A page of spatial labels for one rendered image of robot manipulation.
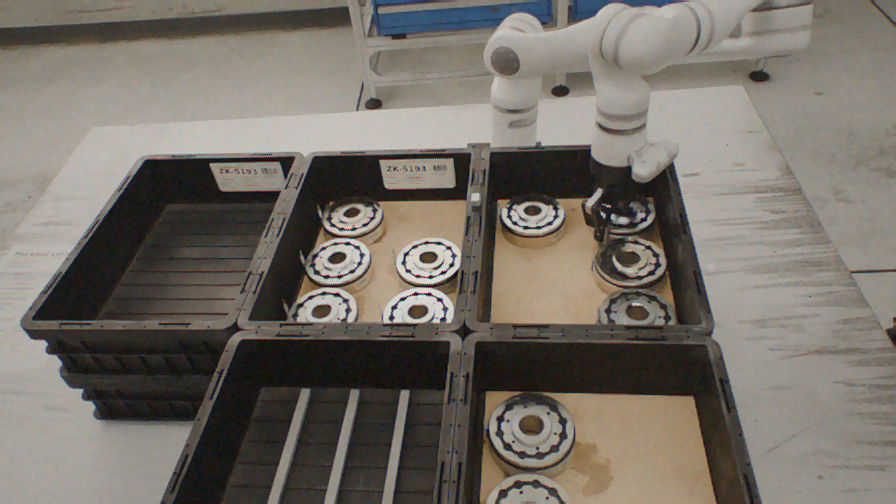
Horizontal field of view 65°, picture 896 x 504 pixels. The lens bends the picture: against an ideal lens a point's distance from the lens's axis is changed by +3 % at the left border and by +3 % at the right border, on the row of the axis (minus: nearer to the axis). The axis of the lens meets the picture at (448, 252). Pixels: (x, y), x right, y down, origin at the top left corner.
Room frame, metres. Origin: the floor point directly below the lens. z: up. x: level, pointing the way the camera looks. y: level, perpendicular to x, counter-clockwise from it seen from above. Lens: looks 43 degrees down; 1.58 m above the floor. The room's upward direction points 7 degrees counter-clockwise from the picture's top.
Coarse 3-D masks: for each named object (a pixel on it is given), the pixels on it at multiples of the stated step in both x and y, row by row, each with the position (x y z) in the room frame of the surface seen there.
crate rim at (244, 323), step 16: (304, 160) 0.98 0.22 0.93; (304, 176) 0.93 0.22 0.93; (288, 208) 0.85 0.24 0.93; (464, 224) 0.76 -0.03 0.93; (272, 240) 0.78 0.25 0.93; (464, 240) 0.73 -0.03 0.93; (272, 256) 0.74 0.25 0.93; (464, 256) 0.69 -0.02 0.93; (464, 272) 0.66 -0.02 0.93; (256, 288) 0.69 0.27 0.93; (464, 288) 0.63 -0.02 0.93; (464, 304) 0.60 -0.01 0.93; (240, 320) 0.63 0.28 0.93; (464, 320) 0.58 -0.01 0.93
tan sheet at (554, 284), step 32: (576, 224) 0.84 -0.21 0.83; (512, 256) 0.79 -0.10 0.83; (544, 256) 0.78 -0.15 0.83; (576, 256) 0.77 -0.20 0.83; (512, 288) 0.72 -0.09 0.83; (544, 288) 0.71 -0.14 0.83; (576, 288) 0.70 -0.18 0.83; (512, 320) 0.65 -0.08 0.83; (544, 320) 0.65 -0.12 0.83; (576, 320) 0.64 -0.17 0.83
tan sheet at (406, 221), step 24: (384, 216) 0.93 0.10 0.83; (408, 216) 0.92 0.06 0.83; (432, 216) 0.91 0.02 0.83; (456, 216) 0.90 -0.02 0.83; (384, 240) 0.86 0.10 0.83; (408, 240) 0.86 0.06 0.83; (456, 240) 0.84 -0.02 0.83; (384, 264) 0.80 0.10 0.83; (384, 288) 0.75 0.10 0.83; (456, 288) 0.73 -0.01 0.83; (360, 312) 0.71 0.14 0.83
